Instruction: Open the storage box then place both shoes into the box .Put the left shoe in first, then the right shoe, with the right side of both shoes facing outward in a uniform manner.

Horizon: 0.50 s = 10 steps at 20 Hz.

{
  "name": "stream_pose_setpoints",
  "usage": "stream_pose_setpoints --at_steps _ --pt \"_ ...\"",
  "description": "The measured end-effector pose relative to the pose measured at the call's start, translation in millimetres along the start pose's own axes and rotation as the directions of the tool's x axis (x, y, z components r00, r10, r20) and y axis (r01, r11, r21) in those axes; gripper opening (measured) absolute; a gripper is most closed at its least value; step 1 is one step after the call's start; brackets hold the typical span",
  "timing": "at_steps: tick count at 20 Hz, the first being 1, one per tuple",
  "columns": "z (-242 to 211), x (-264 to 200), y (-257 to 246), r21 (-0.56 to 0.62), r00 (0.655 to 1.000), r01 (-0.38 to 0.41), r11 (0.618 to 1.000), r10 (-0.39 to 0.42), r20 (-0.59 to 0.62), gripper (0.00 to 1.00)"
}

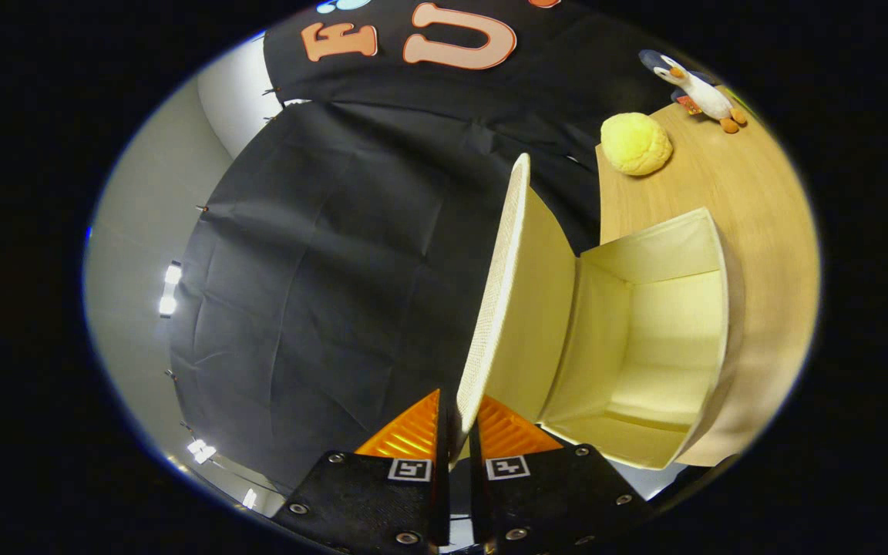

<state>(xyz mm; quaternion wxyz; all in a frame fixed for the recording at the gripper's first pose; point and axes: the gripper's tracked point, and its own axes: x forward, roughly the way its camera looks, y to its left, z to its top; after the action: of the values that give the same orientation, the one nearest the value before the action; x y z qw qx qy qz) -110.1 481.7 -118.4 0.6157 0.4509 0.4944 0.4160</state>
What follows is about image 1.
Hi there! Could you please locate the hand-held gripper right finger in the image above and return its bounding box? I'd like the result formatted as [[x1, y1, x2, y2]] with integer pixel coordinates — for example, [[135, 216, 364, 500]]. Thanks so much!
[[469, 395, 654, 555]]

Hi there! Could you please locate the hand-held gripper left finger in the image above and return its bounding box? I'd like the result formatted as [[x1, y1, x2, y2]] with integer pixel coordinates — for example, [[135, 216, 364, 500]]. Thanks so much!
[[273, 388, 454, 555]]

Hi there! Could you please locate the beige fabric storage box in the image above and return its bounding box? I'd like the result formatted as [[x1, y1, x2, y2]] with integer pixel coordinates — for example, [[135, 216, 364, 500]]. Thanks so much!
[[455, 153, 747, 472]]

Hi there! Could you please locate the black backdrop cloth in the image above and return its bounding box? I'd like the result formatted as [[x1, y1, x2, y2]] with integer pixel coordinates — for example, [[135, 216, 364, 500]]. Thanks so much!
[[170, 0, 695, 496]]

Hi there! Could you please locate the yellow bun plush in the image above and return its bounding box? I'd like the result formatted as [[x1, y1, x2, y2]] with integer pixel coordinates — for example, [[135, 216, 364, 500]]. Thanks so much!
[[600, 113, 674, 177]]

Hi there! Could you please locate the penguin plush toy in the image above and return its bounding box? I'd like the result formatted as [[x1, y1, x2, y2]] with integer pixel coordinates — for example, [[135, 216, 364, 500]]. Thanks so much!
[[638, 49, 748, 135]]

